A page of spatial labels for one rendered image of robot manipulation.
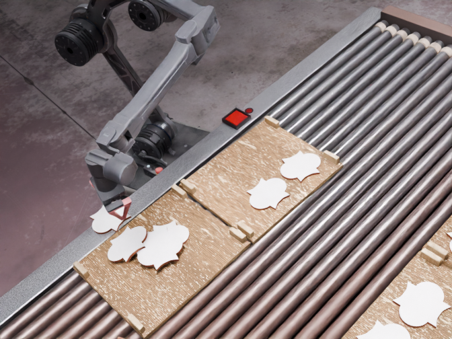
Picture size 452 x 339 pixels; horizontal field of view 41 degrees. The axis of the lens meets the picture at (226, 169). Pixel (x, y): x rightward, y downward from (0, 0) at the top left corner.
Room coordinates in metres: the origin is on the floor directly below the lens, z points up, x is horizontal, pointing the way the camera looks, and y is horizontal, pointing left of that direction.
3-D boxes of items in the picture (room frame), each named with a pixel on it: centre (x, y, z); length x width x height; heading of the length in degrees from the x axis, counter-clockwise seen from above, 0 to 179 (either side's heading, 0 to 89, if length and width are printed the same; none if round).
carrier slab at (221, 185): (1.35, -0.11, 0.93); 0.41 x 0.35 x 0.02; 125
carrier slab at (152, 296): (1.11, 0.24, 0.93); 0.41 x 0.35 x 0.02; 126
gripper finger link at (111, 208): (1.10, 0.30, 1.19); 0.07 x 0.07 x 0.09; 22
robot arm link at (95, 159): (1.13, 0.31, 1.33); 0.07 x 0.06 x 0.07; 50
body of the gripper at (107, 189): (1.14, 0.31, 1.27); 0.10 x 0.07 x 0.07; 22
